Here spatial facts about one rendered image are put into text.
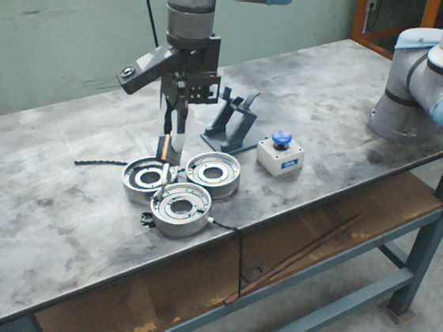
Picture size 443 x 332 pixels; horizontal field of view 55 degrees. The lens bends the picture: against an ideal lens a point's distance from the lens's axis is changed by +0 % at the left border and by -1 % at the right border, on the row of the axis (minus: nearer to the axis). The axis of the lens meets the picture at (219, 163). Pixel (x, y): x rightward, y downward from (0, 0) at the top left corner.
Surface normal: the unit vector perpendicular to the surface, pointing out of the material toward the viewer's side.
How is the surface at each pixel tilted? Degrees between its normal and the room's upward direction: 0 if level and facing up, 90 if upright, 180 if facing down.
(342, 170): 0
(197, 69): 91
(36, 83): 90
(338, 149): 0
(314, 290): 0
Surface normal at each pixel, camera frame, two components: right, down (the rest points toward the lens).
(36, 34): 0.44, 0.55
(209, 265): 0.00, -0.79
